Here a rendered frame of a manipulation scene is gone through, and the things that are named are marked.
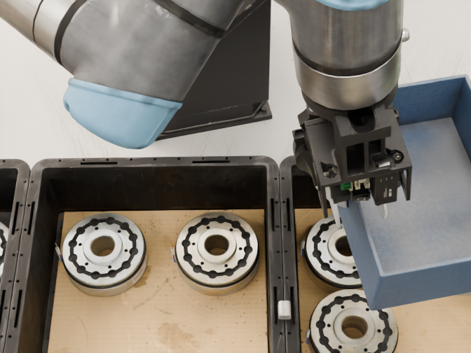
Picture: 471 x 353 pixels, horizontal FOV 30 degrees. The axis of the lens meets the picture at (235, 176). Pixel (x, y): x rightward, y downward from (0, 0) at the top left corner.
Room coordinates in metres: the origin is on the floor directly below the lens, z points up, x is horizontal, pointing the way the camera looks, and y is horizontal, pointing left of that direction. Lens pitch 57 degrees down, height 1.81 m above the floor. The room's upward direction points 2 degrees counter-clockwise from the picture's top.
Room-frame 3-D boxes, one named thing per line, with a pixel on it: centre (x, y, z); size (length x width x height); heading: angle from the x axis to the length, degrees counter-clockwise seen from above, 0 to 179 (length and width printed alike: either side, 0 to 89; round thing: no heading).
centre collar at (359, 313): (0.41, -0.13, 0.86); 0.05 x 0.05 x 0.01
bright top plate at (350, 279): (0.51, -0.13, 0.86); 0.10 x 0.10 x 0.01
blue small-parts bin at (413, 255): (0.45, -0.18, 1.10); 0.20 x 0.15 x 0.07; 10
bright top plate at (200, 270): (0.52, 0.03, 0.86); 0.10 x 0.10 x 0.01
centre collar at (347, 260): (0.51, -0.13, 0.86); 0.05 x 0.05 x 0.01
